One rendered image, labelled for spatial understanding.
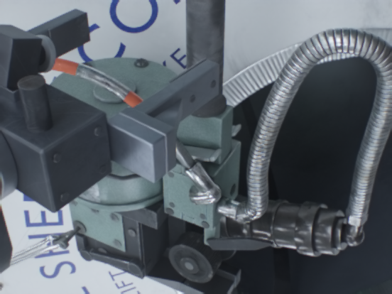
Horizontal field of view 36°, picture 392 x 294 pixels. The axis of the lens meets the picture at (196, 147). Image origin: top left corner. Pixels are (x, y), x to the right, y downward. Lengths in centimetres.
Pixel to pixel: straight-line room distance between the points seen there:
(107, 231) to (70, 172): 36
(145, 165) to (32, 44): 10
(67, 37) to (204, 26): 11
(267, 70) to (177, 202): 22
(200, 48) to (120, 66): 17
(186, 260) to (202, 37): 30
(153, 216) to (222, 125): 14
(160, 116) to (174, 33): 34
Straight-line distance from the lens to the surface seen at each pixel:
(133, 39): 71
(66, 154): 35
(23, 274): 94
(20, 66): 37
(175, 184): 61
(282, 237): 68
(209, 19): 51
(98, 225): 71
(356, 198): 61
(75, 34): 50
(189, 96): 41
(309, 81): 165
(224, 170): 60
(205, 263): 70
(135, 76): 65
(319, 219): 67
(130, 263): 71
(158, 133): 35
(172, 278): 75
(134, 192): 62
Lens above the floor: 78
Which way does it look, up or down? 10 degrees up
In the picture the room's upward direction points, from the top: 115 degrees counter-clockwise
